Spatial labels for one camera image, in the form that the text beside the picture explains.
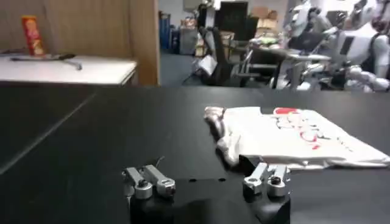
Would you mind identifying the grey storage box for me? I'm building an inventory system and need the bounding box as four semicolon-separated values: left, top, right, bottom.
179;27;199;56

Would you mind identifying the cardboard box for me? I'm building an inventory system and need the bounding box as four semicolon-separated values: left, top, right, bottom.
252;6;279;20
255;18;279;38

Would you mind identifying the white bag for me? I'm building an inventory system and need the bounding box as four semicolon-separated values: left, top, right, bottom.
196;54;219;77

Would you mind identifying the black cabinet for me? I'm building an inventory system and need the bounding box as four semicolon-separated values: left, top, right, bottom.
218;1;250;42

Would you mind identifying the black tool with cable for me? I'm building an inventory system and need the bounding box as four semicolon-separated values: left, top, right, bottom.
10;53;83;72

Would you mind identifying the white humanoid robot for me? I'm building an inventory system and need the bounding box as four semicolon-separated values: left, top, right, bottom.
282;0;390;93

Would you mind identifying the wooden partition panel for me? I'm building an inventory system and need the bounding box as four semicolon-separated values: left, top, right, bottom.
0;0;161;87

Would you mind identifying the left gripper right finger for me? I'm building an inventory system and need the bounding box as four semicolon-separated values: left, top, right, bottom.
238;154;292;198

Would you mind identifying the black office chair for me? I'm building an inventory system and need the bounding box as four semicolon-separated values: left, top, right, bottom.
197;26;254;88

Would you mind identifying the blue cabinet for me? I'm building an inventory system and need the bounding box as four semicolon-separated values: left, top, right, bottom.
158;11;172;51

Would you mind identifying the red snack can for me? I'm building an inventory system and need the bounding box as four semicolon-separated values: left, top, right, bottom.
20;15;46;57

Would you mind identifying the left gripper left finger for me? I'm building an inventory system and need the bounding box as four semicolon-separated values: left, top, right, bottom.
121;156;177;200

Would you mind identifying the white shirt with red print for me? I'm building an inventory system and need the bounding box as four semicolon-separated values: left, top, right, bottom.
203;105;390;172

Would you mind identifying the cluttered white desk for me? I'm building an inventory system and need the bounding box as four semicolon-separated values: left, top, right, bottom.
249;36;333;90

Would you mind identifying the white side table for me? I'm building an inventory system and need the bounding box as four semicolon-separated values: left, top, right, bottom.
0;54;138;88

